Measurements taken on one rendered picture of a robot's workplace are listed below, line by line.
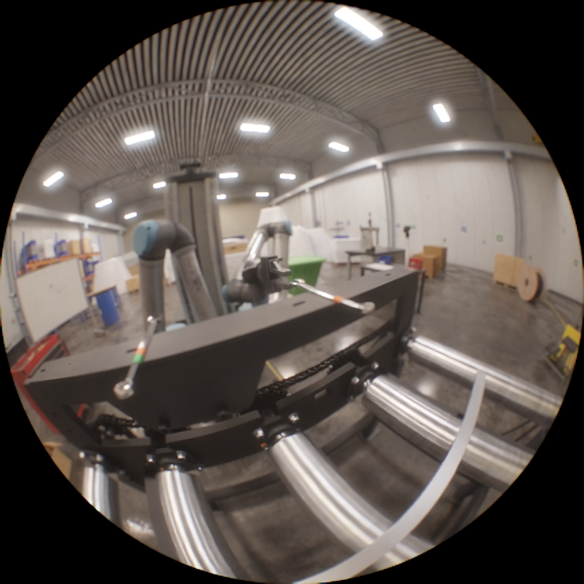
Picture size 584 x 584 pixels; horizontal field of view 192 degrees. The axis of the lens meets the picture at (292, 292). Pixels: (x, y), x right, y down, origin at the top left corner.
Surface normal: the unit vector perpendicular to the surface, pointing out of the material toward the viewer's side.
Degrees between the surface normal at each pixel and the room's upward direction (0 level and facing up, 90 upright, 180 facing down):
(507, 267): 90
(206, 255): 90
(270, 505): 0
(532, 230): 90
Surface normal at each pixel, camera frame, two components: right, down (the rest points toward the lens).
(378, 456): -0.09, -0.94
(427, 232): -0.87, 0.23
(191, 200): 0.54, 0.22
